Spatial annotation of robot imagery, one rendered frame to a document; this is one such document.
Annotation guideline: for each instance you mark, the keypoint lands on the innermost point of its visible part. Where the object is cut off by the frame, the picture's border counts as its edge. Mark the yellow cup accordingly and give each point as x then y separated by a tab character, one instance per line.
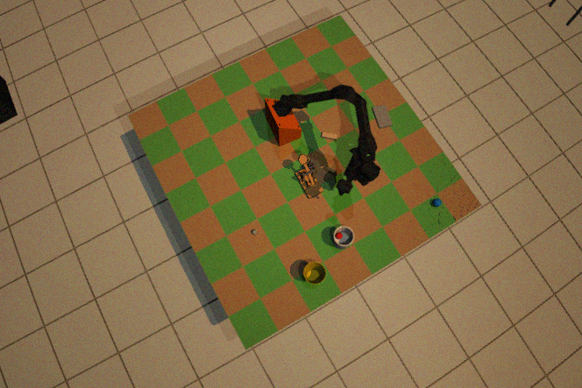
314	272

